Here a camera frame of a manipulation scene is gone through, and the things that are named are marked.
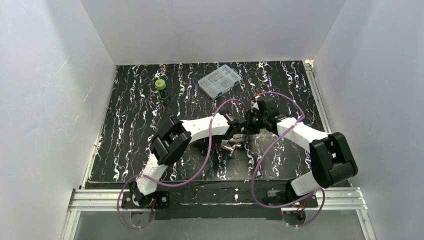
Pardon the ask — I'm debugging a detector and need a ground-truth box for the green capped dark bottle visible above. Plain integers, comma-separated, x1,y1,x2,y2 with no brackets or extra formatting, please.
154,79,169,100

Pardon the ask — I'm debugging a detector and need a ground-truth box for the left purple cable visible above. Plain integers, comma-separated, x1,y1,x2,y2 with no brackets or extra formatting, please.
116,98,248,231

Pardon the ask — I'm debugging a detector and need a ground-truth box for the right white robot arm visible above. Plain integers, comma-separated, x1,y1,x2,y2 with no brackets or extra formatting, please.
246,95,358,201

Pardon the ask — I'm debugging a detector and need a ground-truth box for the chrome metal faucet fitting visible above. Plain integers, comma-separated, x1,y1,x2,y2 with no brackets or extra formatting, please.
221,143,242,159

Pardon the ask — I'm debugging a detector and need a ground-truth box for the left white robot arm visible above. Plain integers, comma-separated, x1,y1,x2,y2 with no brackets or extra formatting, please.
127,110,248,207

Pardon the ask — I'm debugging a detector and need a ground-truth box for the clear plastic compartment box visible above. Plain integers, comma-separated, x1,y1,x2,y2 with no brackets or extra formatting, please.
198,64,242,100

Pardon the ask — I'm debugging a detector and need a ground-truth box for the aluminium frame rail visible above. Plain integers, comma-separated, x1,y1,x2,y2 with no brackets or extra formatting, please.
62,60,375,240

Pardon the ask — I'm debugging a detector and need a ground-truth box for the red weekly pill organizer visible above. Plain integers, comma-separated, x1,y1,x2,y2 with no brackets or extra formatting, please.
211,143,222,150

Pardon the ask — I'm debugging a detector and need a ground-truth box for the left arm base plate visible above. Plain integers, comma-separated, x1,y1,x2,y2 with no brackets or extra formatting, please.
120,190,171,227

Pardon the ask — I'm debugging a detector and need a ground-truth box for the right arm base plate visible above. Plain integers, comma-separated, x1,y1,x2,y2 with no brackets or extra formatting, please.
262,190,323,228

